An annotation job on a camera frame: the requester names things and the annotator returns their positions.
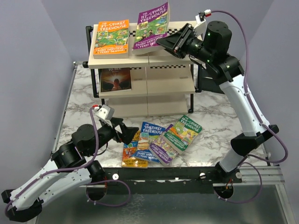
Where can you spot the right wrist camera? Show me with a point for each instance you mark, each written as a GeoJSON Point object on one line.
{"type": "Point", "coordinates": [201, 25]}

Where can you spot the purple 117-Storey Treehouse book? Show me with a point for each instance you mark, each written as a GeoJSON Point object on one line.
{"type": "Point", "coordinates": [151, 26]}

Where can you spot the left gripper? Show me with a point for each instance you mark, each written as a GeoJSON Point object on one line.
{"type": "Point", "coordinates": [128, 132]}

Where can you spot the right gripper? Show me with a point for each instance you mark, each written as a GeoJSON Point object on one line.
{"type": "Point", "coordinates": [174, 45]}

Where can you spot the black box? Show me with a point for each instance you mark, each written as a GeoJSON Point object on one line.
{"type": "Point", "coordinates": [206, 83]}

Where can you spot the orange 39-Storey Treehouse book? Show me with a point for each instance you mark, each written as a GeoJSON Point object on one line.
{"type": "Point", "coordinates": [111, 40]}

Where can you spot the dark Three Days To See book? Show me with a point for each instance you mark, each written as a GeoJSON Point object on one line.
{"type": "Point", "coordinates": [115, 79]}

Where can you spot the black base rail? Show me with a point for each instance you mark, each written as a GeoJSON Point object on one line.
{"type": "Point", "coordinates": [174, 180]}

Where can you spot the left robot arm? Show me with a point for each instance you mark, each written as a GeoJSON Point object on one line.
{"type": "Point", "coordinates": [74, 164]}

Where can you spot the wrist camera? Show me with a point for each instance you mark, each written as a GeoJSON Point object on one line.
{"type": "Point", "coordinates": [201, 25]}
{"type": "Point", "coordinates": [105, 113]}

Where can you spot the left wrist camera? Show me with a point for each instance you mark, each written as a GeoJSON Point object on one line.
{"type": "Point", "coordinates": [105, 113]}

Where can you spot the beige three-tier shelf rack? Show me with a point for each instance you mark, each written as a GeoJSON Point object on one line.
{"type": "Point", "coordinates": [161, 83]}

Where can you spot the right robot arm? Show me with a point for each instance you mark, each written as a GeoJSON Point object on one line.
{"type": "Point", "coordinates": [227, 72]}

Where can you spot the green 104-Storey Treehouse book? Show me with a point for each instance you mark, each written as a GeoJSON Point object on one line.
{"type": "Point", "coordinates": [182, 133]}

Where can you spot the lilac Treehouse book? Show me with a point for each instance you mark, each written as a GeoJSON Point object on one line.
{"type": "Point", "coordinates": [162, 150]}

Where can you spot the yellow 130-Storey Treehouse book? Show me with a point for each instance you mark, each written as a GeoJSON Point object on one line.
{"type": "Point", "coordinates": [128, 156]}

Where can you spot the blue 91-Storey Treehouse book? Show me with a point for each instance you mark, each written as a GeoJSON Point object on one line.
{"type": "Point", "coordinates": [149, 132]}

